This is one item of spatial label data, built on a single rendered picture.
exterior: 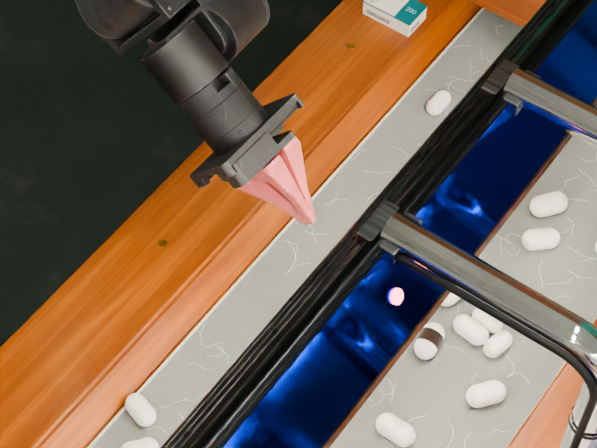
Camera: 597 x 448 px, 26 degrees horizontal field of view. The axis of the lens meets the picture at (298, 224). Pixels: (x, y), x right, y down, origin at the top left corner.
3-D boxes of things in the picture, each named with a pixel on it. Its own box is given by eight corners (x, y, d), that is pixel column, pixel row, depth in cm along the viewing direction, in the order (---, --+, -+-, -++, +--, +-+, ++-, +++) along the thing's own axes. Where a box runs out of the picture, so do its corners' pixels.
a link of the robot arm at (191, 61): (121, 59, 109) (159, 34, 105) (166, 18, 113) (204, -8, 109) (172, 123, 110) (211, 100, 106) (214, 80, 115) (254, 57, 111)
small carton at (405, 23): (362, 13, 140) (362, 0, 139) (379, -5, 142) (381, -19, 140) (408, 37, 138) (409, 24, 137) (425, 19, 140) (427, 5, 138)
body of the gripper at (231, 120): (310, 108, 112) (258, 40, 110) (236, 181, 107) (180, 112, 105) (272, 123, 117) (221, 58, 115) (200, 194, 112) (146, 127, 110)
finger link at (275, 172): (364, 182, 113) (300, 98, 111) (315, 235, 110) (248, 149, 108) (322, 194, 119) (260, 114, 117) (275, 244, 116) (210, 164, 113)
